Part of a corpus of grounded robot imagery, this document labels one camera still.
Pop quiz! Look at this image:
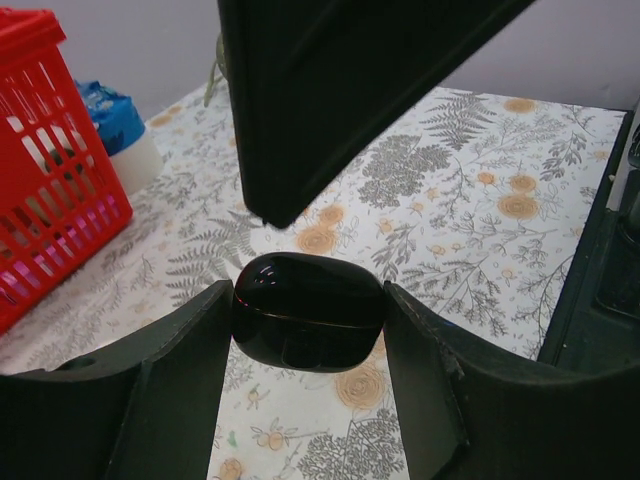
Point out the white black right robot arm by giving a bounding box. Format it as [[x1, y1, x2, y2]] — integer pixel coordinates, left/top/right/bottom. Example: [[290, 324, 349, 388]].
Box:
[[218, 1, 639, 372]]

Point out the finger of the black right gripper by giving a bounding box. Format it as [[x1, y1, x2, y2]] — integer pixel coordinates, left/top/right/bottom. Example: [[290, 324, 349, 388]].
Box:
[[218, 0, 527, 229]]

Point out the floral patterned table mat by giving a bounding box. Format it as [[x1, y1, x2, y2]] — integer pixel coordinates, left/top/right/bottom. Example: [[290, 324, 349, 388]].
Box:
[[0, 79, 629, 480]]

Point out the blue white wipes canister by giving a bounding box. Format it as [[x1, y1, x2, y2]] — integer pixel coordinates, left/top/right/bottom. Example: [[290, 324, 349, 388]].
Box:
[[75, 81, 164, 195]]

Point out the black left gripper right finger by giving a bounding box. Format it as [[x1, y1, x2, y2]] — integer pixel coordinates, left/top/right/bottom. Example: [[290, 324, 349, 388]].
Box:
[[384, 283, 639, 479]]

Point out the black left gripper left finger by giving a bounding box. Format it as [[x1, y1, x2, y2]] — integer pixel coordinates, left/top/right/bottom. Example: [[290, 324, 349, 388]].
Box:
[[1, 281, 233, 479]]

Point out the green netted melon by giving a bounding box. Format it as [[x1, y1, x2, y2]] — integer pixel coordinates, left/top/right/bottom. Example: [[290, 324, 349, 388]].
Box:
[[203, 34, 227, 107]]

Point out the red plastic shopping basket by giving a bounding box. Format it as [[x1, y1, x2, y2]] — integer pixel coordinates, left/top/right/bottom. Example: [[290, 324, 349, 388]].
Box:
[[1, 7, 132, 331]]

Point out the black earbud charging case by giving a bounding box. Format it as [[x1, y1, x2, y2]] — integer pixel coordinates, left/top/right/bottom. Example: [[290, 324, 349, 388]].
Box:
[[232, 252, 387, 373]]

